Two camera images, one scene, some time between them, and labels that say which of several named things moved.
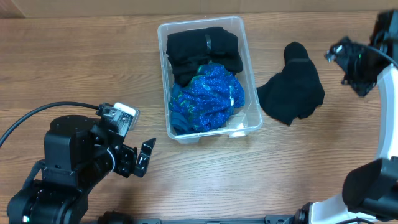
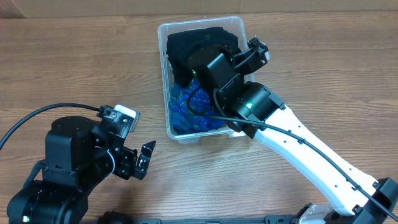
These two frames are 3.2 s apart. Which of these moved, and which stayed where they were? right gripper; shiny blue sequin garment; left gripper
Moved: right gripper
Stayed: left gripper; shiny blue sequin garment
